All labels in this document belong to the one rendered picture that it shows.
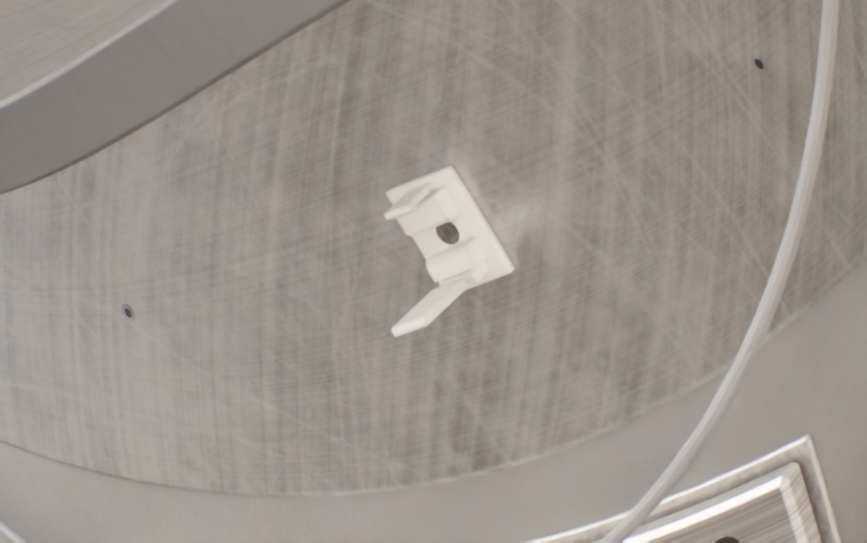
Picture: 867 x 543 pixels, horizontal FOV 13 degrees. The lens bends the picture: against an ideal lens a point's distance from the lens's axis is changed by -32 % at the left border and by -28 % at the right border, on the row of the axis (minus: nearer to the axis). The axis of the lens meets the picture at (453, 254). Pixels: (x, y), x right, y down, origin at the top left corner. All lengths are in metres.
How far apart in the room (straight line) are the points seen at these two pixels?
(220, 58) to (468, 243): 0.08
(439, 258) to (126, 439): 0.13
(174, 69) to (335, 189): 0.07
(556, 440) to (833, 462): 0.08
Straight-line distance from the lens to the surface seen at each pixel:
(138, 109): 0.93
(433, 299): 0.96
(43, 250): 1.05
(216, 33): 0.91
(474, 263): 0.96
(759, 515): 0.95
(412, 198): 0.96
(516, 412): 0.98
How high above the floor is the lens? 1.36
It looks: 36 degrees down
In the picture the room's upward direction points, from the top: 5 degrees clockwise
